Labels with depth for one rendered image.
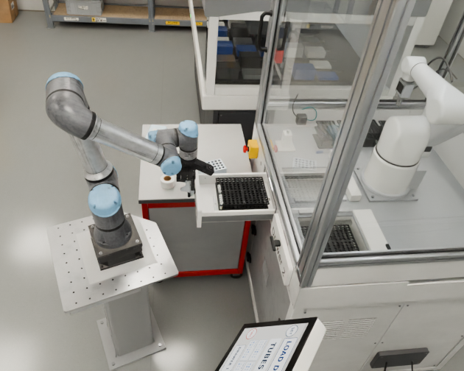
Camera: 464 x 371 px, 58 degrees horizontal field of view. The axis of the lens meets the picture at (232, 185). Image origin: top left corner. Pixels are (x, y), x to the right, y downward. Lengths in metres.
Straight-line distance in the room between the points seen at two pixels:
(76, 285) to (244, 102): 1.43
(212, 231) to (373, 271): 0.98
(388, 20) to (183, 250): 1.73
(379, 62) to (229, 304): 1.88
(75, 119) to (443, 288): 1.46
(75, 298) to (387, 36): 1.38
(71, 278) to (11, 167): 1.92
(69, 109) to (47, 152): 2.29
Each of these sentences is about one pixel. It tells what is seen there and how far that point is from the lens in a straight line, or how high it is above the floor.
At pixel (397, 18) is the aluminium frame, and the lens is 0.96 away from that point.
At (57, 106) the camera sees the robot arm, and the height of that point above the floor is 1.47.
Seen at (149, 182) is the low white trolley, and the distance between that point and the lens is 2.12.
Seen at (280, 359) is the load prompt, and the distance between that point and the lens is 1.17.
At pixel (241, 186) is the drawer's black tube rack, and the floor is 0.90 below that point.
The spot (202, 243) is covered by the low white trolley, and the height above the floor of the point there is 0.39.
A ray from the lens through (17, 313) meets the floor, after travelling 2.72.
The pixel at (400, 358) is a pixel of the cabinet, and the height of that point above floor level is 0.30.
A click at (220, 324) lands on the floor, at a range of 2.51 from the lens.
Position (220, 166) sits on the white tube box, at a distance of 2.16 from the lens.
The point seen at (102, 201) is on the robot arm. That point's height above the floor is 1.07.
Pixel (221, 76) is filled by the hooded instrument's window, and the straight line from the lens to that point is 2.48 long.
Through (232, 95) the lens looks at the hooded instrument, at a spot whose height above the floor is 0.90.
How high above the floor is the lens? 2.20
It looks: 43 degrees down
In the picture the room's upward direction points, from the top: 6 degrees clockwise
